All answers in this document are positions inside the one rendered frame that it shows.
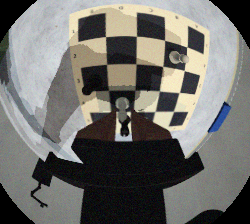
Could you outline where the white pawn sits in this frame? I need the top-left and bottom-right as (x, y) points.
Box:
(169, 51), (189, 64)

